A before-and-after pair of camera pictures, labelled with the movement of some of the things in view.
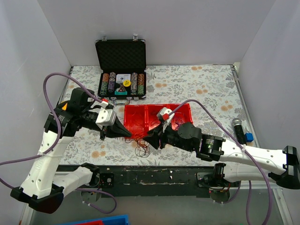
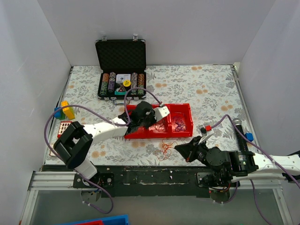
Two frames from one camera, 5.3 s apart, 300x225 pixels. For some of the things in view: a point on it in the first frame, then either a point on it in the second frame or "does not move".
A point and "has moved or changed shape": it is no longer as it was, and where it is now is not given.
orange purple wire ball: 142,149 has moved or changed shape
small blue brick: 249,137 does not move
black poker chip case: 123,76 does not move
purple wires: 179,121 does not move
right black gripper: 161,137 -> 192,151
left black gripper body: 104,131 -> 149,119
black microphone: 239,132 does not move
